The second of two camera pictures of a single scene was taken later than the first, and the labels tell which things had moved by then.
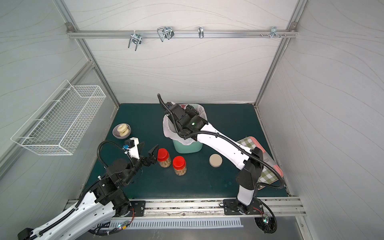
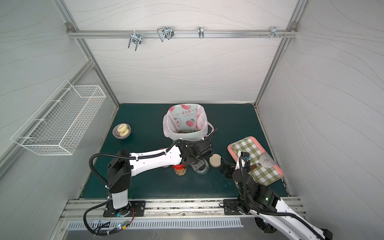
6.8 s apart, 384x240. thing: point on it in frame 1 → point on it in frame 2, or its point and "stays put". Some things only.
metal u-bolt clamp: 136,38 stays put
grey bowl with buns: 121,130 stays put
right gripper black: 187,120 → 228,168
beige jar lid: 215,160 stays put
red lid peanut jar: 179,165 stays put
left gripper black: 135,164 → 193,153
